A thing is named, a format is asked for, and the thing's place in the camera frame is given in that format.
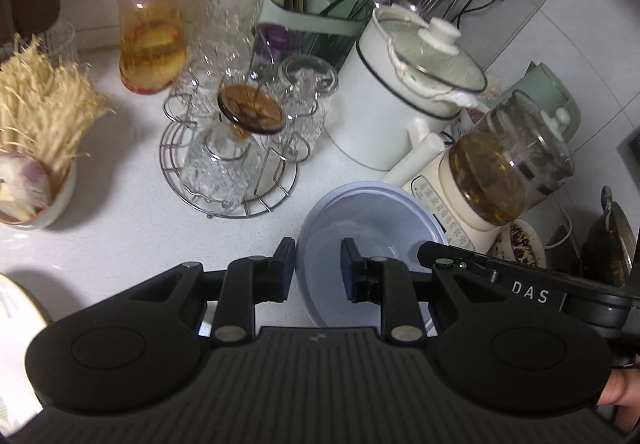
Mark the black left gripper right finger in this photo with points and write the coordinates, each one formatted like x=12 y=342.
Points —
x=497 y=350

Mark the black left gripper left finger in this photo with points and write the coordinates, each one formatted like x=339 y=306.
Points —
x=150 y=341

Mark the large white plate brown rim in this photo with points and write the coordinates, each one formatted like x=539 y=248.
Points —
x=21 y=321

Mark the pale blue plastic bowl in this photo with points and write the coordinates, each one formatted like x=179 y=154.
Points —
x=383 y=220

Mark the person's right hand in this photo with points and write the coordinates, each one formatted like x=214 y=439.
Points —
x=623 y=391

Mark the patterned bowl with dark contents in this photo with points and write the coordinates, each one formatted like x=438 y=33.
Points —
x=520 y=243

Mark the glass health kettle on base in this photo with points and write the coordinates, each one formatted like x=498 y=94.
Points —
x=514 y=158

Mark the mint green electric kettle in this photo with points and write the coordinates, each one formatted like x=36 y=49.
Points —
x=545 y=88

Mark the bowl of enoki and onion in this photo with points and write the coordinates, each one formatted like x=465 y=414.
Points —
x=46 y=109

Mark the white electric cooking pot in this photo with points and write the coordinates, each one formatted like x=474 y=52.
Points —
x=401 y=70

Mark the red lid pickle jar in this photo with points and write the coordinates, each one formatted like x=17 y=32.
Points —
x=153 y=39

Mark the wire glass cup rack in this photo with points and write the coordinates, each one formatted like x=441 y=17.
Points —
x=248 y=108

